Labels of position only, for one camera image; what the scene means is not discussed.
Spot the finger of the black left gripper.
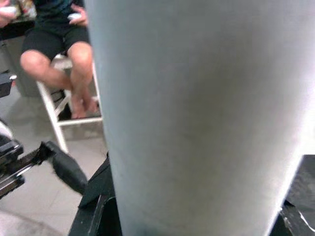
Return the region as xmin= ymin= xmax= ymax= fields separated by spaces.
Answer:
xmin=14 ymin=140 xmax=89 ymax=195
xmin=0 ymin=71 xmax=18 ymax=98

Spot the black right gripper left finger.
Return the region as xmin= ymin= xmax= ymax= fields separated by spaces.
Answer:
xmin=68 ymin=151 xmax=123 ymax=236

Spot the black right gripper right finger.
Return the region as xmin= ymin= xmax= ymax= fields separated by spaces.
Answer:
xmin=267 ymin=154 xmax=315 ymax=236

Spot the white handheld controller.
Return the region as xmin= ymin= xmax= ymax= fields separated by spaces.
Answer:
xmin=0 ymin=6 xmax=16 ymax=19
xmin=67 ymin=12 xmax=82 ymax=22

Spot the white plastic table leg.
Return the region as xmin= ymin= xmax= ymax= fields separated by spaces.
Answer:
xmin=83 ymin=0 xmax=315 ymax=236

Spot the person's right hand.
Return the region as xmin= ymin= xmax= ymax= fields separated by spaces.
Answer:
xmin=0 ymin=7 xmax=20 ymax=29

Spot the person's left hand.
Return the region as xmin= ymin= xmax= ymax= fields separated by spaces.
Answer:
xmin=69 ymin=3 xmax=89 ymax=27

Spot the white wooden bar stool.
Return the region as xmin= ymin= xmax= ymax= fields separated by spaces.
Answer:
xmin=36 ymin=53 xmax=103 ymax=153

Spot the seated person in dark clothes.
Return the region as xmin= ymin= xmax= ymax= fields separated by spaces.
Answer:
xmin=0 ymin=0 xmax=99 ymax=120

